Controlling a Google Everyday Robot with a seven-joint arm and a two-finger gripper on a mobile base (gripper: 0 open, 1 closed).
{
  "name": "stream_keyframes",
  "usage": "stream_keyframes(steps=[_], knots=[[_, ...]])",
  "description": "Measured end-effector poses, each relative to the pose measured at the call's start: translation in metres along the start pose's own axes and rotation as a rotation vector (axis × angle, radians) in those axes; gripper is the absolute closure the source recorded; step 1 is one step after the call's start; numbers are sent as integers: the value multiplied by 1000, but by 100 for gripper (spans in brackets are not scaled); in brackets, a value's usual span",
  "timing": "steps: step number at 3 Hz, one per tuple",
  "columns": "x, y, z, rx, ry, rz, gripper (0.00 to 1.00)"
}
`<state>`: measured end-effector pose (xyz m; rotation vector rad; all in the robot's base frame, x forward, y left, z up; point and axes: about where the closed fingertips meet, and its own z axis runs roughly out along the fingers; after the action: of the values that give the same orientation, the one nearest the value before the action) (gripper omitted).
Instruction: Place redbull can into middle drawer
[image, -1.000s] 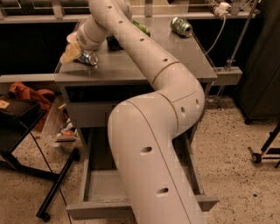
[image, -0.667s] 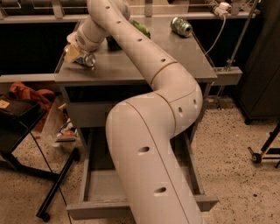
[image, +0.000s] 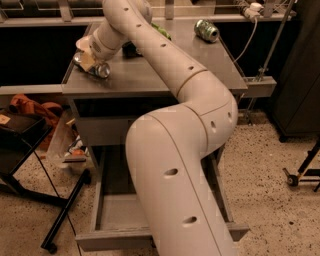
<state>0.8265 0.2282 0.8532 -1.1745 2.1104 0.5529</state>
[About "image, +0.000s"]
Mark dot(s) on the white bowl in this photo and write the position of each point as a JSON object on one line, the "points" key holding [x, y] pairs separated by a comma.
{"points": [[83, 44]]}

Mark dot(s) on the open grey middle drawer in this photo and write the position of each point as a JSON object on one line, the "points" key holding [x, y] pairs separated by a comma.
{"points": [[118, 220]]}

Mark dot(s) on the black rolling stand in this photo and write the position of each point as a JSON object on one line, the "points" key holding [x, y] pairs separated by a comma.
{"points": [[20, 135]]}

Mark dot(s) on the grey drawer cabinet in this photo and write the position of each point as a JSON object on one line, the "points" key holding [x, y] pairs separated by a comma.
{"points": [[133, 81]]}

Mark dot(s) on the closed grey upper drawer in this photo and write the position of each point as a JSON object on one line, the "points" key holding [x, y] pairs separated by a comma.
{"points": [[102, 131]]}

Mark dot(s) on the orange cloth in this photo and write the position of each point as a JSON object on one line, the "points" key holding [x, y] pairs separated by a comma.
{"points": [[50, 111]]}

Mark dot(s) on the green chip bag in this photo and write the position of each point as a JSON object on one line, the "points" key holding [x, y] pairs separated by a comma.
{"points": [[130, 50]]}

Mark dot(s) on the dark cabinet right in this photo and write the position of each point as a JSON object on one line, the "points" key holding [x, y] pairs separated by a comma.
{"points": [[295, 103]]}

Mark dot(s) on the clear plastic bag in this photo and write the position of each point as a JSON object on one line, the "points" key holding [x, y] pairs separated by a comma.
{"points": [[62, 138]]}

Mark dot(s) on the white power adapter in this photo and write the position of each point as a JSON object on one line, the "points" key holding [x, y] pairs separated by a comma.
{"points": [[252, 11]]}

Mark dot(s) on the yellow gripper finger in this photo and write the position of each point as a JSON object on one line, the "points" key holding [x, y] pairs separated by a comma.
{"points": [[87, 61]]}

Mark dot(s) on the silver redbull can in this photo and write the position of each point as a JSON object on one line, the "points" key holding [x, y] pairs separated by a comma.
{"points": [[100, 70]]}

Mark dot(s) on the black wheeled tripod leg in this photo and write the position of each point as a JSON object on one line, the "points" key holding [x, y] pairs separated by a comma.
{"points": [[305, 173]]}

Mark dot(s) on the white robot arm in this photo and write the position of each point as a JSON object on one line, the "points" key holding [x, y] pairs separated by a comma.
{"points": [[165, 147]]}

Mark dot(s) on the green soda can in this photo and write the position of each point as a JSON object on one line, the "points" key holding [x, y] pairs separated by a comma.
{"points": [[206, 30]]}

